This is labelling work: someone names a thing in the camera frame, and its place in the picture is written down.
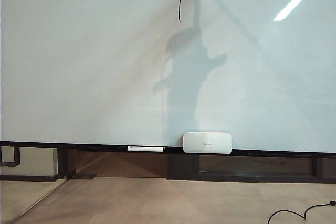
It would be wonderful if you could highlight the white glass whiteboard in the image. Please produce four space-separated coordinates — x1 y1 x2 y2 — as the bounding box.
0 0 336 154

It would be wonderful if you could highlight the white marker with black cap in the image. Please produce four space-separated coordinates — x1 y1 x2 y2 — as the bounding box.
127 145 166 153

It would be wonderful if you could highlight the white rectangular board eraser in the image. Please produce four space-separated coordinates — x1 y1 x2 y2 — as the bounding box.
182 131 233 154

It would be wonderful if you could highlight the black baseboard strip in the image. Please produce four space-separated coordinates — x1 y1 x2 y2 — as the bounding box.
0 175 59 183

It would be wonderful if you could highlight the dark brown wall base panel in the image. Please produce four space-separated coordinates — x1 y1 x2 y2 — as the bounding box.
57 147 336 183

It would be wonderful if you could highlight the black floor power cable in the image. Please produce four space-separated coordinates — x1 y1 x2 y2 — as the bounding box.
267 200 336 224

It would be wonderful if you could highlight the black square wall bracket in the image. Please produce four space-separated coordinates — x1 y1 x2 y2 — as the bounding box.
0 145 21 168

